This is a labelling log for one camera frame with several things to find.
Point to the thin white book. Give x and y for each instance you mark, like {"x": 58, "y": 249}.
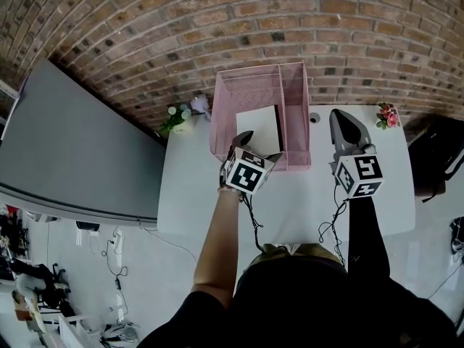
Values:
{"x": 259, "y": 129}

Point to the small white table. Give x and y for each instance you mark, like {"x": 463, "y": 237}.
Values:
{"x": 72, "y": 332}

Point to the black backpack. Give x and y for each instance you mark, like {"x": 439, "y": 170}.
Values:
{"x": 435, "y": 151}

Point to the white desk with drawers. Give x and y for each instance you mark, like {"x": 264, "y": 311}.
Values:
{"x": 301, "y": 201}

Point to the white flower green plant pot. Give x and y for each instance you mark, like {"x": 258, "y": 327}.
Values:
{"x": 175, "y": 120}

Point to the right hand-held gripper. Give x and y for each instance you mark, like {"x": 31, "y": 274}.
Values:
{"x": 364, "y": 174}

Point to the chair with dark red seat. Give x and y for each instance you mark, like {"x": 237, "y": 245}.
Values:
{"x": 429, "y": 190}

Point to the white power strip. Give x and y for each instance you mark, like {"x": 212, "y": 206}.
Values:
{"x": 117, "y": 239}

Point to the person's black shirt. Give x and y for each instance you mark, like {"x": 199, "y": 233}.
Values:
{"x": 308, "y": 310}

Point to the black round bin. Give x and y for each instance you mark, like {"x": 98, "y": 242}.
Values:
{"x": 87, "y": 227}

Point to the person's right forearm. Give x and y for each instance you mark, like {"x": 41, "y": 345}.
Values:
{"x": 366, "y": 238}

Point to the grey backpack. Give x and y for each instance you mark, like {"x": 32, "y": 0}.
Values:
{"x": 119, "y": 335}

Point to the purple flower ornament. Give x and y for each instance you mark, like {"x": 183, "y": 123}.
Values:
{"x": 200, "y": 105}

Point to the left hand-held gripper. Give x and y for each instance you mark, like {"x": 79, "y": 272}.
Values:
{"x": 246, "y": 176}

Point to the pink mesh desk organizer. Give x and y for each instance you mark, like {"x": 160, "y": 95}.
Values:
{"x": 224, "y": 122}

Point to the black office chair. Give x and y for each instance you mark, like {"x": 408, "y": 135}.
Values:
{"x": 54, "y": 285}

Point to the pink flower pot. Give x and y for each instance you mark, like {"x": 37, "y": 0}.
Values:
{"x": 388, "y": 116}

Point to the person's left forearm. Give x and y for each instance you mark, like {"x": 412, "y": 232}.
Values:
{"x": 215, "y": 256}

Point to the person's khaki shorts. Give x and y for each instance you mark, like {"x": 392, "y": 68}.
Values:
{"x": 275, "y": 252}

